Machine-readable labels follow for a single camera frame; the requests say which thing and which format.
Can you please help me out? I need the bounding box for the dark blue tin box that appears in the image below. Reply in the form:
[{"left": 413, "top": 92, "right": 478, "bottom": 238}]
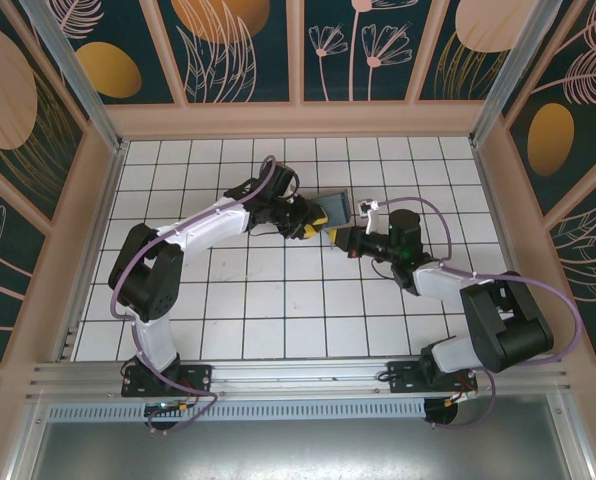
[{"left": 311, "top": 188, "right": 353, "bottom": 227}]

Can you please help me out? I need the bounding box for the grey metal panel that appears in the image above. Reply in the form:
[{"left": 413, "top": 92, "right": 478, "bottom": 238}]
[{"left": 7, "top": 394, "right": 596, "bottom": 480}]

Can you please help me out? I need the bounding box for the small green circuit board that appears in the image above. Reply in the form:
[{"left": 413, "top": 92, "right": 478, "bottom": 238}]
[{"left": 145, "top": 399, "right": 190, "bottom": 417}]

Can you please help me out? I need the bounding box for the right thin black cable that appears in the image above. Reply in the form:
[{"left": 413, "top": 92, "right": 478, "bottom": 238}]
[{"left": 369, "top": 256, "right": 395, "bottom": 280}]

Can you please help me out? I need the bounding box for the aluminium mounting rail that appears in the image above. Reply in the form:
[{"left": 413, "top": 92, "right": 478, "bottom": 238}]
[{"left": 25, "top": 355, "right": 575, "bottom": 402}]

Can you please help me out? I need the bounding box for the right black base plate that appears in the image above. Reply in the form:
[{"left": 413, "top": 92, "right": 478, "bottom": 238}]
[{"left": 386, "top": 359, "right": 479, "bottom": 396}]

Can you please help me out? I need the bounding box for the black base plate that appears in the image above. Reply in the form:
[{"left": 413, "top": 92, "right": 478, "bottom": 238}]
[
  {"left": 121, "top": 364, "right": 214, "bottom": 399},
  {"left": 386, "top": 359, "right": 479, "bottom": 396}
]

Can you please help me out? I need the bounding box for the grey slotted cable duct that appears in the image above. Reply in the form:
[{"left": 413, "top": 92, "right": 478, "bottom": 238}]
[{"left": 47, "top": 399, "right": 428, "bottom": 422}]

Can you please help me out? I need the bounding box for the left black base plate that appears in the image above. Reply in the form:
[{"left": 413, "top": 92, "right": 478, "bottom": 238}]
[{"left": 121, "top": 364, "right": 214, "bottom": 399}]

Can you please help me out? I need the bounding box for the aluminium corner post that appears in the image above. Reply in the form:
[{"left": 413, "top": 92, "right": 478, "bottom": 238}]
[
  {"left": 467, "top": 0, "right": 579, "bottom": 147},
  {"left": 17, "top": 0, "right": 129, "bottom": 156}
]

